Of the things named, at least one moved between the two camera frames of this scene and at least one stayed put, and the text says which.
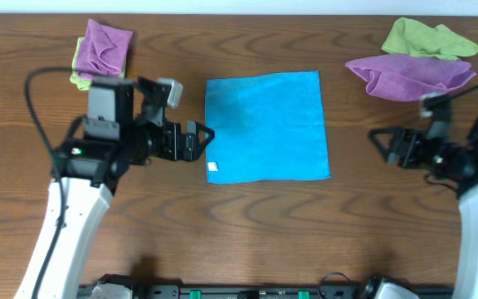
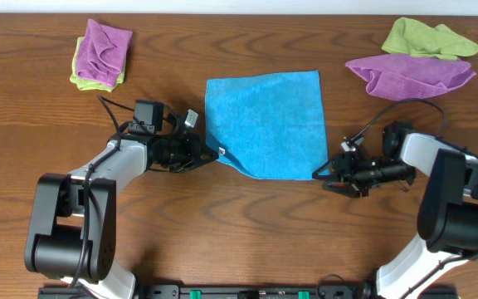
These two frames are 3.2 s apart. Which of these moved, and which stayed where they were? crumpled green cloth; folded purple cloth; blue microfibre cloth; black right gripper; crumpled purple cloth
Moved: black right gripper; blue microfibre cloth
Stayed: crumpled purple cloth; crumpled green cloth; folded purple cloth
